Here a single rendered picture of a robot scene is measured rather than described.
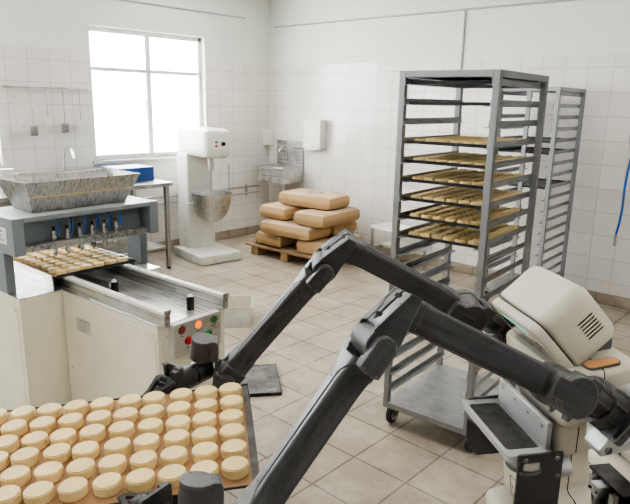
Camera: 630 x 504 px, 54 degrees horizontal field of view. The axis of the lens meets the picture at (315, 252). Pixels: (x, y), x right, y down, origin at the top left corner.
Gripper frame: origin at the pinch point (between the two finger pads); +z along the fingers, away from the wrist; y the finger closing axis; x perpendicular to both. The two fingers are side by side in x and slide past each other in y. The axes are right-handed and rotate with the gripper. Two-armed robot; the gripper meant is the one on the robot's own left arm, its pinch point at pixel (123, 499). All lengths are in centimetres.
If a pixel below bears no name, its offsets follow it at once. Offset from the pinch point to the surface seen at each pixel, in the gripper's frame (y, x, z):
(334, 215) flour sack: 50, 460, 265
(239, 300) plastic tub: 88, 285, 240
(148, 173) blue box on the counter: 2, 339, 404
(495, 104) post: -64, 205, 11
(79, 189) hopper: -29, 105, 163
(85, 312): 20, 87, 143
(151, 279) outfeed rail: 11, 117, 135
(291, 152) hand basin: -3, 551, 390
